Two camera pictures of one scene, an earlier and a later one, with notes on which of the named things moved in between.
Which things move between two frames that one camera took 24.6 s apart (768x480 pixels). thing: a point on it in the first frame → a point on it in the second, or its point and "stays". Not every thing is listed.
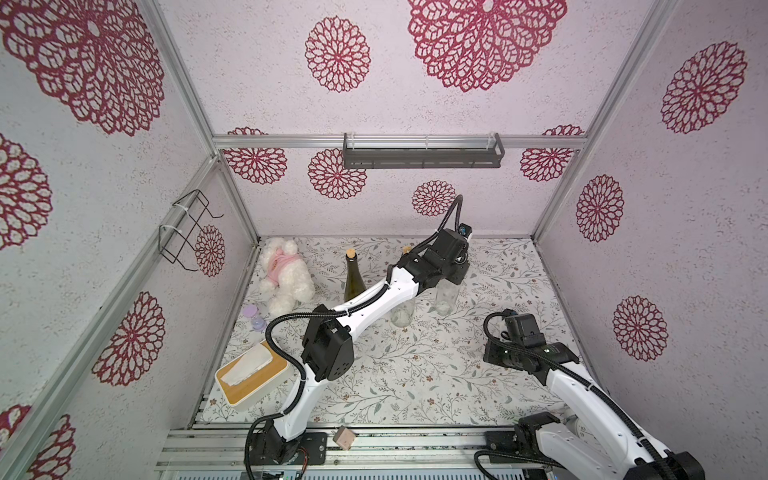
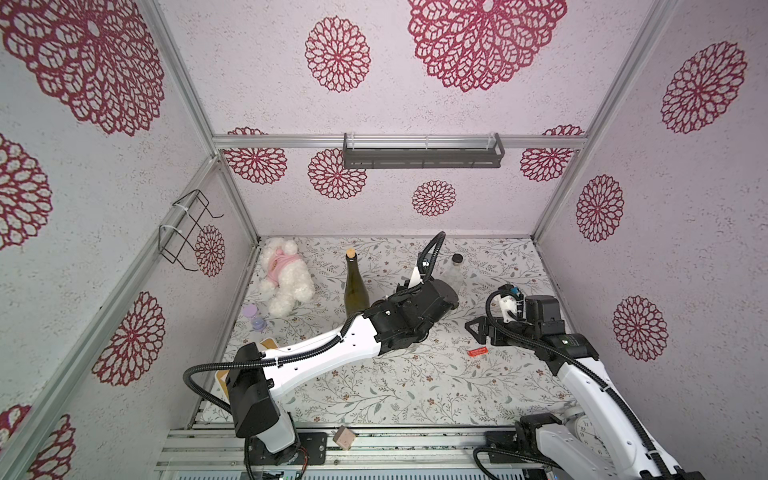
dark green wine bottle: [354, 284] stays
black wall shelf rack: [423, 157] stays
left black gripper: [462, 266] → [400, 295]
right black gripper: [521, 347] → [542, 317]
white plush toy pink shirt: [286, 279] stays
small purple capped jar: [250, 310] stays
